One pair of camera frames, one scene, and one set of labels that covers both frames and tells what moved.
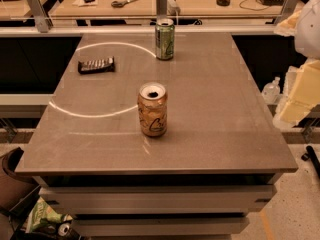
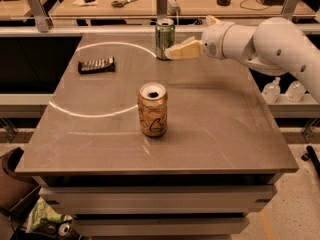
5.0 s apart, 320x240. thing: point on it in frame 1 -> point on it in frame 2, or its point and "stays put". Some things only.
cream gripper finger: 301,92 -> 188,48
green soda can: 165,39 stays put
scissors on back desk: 120,4 stays put
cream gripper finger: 288,26 -> 210,20
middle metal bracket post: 161,3 stays put
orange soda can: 153,108 stays put
